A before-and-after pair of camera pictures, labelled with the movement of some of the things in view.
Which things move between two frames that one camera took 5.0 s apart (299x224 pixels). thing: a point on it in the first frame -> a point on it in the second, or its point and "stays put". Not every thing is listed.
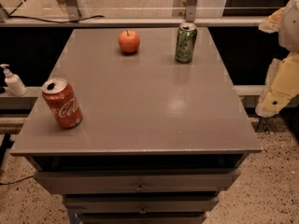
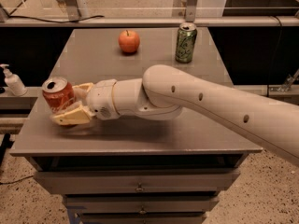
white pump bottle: x=14 y=82 stays put
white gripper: x=290 y=28 -> x=100 y=99
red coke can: x=63 y=103 stays put
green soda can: x=186 y=42 stays put
